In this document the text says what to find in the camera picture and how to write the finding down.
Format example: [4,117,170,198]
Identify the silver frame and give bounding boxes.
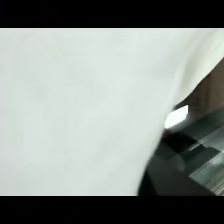
[188,146,224,190]

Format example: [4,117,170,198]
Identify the white T-shirt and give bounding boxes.
[0,28,224,197]

